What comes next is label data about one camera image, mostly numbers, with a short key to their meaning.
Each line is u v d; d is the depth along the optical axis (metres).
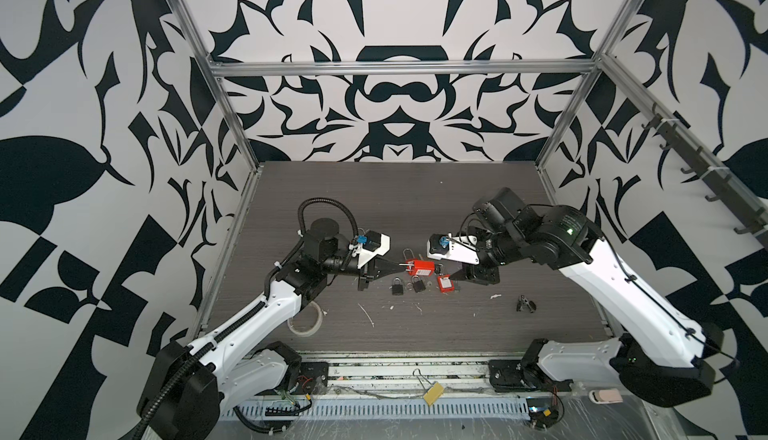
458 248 0.51
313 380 0.73
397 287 0.89
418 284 0.89
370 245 0.58
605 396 0.68
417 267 0.66
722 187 0.55
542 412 0.71
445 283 0.88
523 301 0.84
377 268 0.63
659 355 0.39
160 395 0.36
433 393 0.72
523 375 0.67
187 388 0.39
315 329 0.81
